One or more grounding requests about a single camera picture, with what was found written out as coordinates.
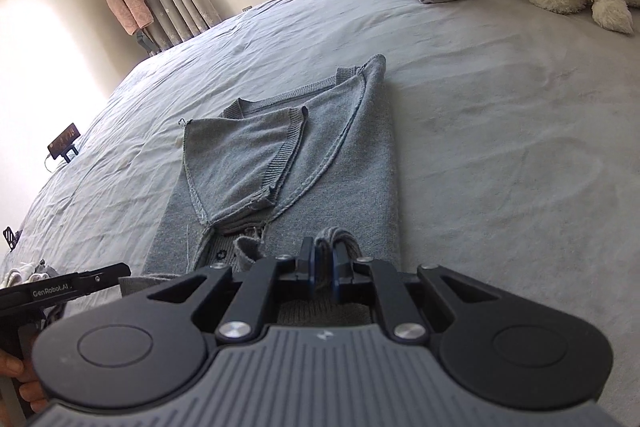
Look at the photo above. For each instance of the grey knit sweater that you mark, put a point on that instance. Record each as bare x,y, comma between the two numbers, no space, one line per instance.
318,161

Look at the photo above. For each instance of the grey bed sheet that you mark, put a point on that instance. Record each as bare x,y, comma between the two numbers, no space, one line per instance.
517,134

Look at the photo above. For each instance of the pink hanging jacket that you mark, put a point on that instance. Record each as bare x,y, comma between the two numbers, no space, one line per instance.
133,15

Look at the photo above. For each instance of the person left hand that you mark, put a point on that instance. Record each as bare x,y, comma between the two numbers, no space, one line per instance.
30,388

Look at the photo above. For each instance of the small black device on stand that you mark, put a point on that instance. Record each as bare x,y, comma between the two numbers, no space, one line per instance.
64,144

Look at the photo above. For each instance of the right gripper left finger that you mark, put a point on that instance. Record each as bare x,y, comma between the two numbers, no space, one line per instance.
269,283

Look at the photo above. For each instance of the black stand at bedside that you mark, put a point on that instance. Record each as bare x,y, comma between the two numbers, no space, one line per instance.
12,237

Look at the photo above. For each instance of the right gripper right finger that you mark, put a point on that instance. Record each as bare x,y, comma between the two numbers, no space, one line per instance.
378,285

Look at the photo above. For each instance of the white folded clothes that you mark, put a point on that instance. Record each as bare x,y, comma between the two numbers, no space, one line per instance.
28,272

